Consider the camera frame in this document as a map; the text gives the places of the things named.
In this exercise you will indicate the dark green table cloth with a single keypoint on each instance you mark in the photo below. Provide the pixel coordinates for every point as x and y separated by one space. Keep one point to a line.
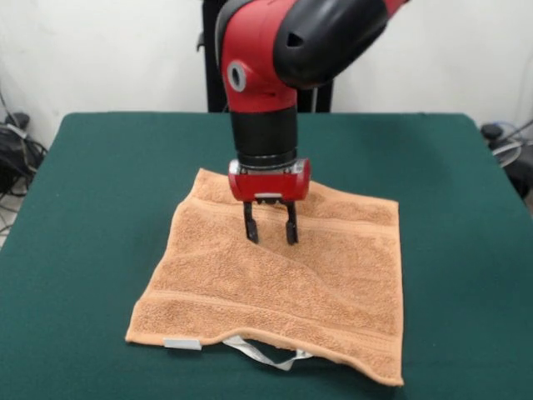
83 271

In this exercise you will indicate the tan terry towel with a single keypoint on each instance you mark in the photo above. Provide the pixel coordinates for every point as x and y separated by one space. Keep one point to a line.
270 291

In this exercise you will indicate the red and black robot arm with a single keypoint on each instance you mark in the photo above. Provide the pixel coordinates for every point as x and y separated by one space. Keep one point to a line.
266 50

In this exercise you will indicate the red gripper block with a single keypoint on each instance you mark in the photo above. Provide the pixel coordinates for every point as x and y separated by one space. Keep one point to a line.
270 187

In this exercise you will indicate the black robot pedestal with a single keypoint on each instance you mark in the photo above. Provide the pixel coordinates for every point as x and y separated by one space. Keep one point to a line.
212 96

